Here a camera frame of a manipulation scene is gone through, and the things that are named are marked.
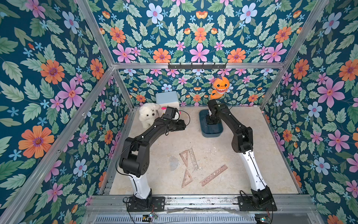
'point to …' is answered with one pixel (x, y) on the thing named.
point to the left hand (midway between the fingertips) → (184, 124)
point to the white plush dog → (147, 113)
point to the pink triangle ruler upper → (184, 152)
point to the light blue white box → (165, 99)
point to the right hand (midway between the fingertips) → (210, 121)
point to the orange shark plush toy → (221, 84)
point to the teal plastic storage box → (209, 130)
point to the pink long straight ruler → (213, 175)
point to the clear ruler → (193, 159)
